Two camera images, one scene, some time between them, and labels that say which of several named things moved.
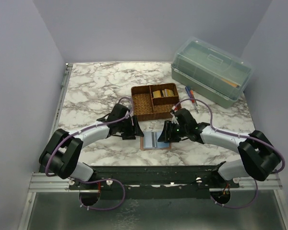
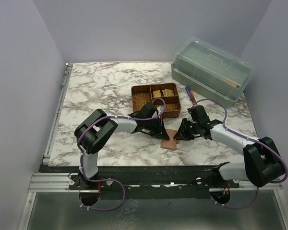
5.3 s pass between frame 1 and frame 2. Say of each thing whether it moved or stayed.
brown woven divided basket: stayed
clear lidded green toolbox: stayed
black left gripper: moved
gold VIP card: stayed
